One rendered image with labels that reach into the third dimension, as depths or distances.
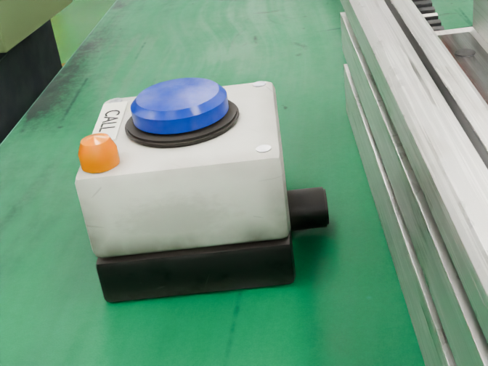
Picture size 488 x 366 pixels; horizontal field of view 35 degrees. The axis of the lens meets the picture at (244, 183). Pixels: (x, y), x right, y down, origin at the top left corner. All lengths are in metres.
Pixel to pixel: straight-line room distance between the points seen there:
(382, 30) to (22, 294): 0.19
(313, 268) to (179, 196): 0.07
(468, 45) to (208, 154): 0.15
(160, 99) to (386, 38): 0.09
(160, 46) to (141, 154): 0.32
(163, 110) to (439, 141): 0.12
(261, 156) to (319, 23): 0.35
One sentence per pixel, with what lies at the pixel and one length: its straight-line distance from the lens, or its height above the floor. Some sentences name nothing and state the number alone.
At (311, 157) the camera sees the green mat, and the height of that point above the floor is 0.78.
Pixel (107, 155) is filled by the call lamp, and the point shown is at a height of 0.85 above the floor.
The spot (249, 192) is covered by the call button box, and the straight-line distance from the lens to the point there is 0.29.
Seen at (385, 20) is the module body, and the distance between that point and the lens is 0.34.
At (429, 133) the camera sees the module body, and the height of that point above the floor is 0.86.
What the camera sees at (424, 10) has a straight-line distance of 0.57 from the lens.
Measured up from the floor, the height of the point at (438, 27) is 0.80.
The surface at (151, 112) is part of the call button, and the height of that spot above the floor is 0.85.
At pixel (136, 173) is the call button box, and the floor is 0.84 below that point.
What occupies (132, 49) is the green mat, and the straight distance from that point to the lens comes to 0.62.
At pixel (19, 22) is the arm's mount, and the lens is 0.70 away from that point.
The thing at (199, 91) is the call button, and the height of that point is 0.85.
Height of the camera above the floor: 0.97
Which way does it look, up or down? 29 degrees down
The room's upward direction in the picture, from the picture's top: 8 degrees counter-clockwise
